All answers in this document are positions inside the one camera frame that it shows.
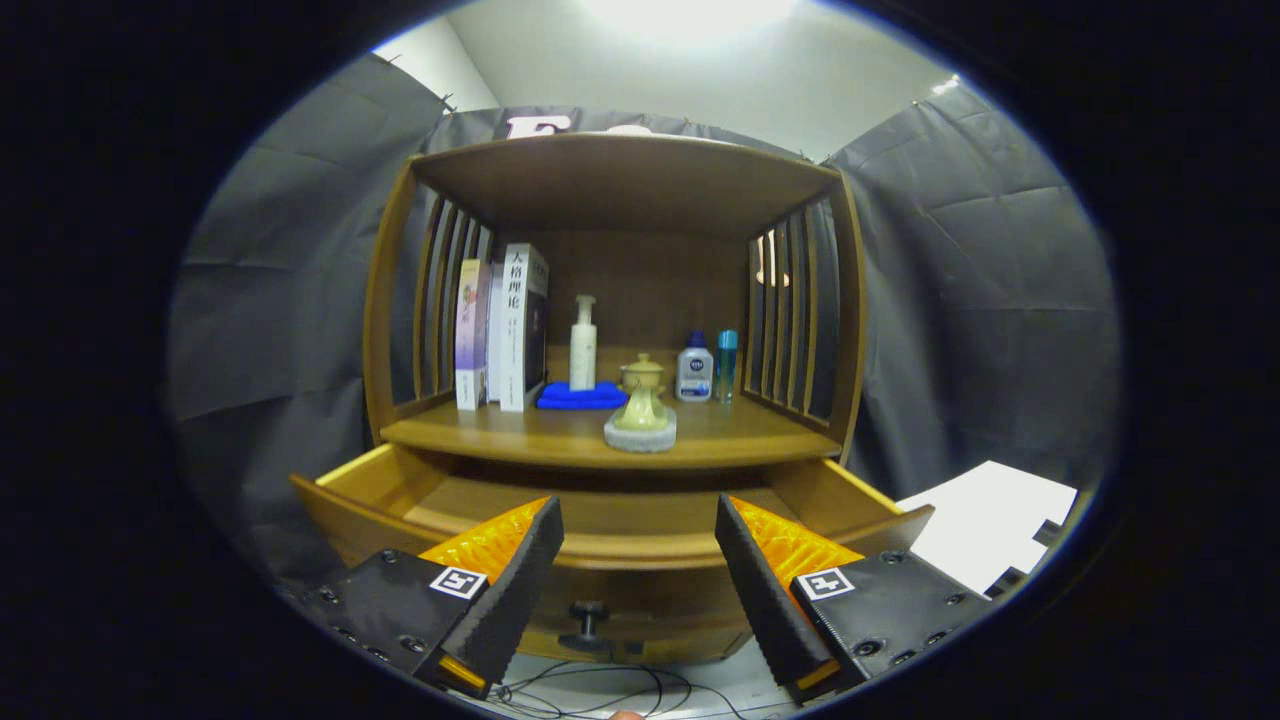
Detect wooden countertop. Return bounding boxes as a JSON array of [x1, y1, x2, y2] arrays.
[[380, 395, 843, 471]]

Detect black floor cables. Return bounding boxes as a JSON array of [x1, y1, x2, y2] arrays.
[[495, 660, 746, 720]]

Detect thin white book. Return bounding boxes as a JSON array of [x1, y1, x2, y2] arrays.
[[487, 262, 507, 404]]

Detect brown wooden cabinet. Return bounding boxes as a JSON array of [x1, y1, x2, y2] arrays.
[[290, 132, 936, 666]]

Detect white bottle with blue cap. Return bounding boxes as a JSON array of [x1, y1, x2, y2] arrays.
[[676, 330, 715, 403]]

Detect white grey box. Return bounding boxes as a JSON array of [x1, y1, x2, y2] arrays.
[[895, 460, 1079, 598]]

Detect green handled brush grey base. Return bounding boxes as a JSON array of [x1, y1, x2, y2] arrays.
[[603, 385, 678, 454]]

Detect yellow lidded teacup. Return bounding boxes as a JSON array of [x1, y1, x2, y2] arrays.
[[619, 352, 666, 393]]

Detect blue folded cloth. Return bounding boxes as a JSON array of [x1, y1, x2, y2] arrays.
[[536, 380, 629, 411]]

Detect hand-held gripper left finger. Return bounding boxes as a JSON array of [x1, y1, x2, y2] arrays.
[[300, 495, 566, 701]]

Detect thick white book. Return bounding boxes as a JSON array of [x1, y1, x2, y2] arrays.
[[498, 243, 550, 413]]

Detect teal bottle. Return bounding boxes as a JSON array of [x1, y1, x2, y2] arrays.
[[715, 329, 740, 404]]

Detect white pump bottle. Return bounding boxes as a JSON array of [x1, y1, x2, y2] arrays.
[[569, 294, 599, 392]]

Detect purple book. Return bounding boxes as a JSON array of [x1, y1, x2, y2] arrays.
[[455, 259, 492, 412]]

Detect wooden drawer with black knob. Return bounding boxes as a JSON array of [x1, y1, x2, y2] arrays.
[[290, 443, 936, 663]]

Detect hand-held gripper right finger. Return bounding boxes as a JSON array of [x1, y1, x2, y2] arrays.
[[715, 493, 993, 704]]

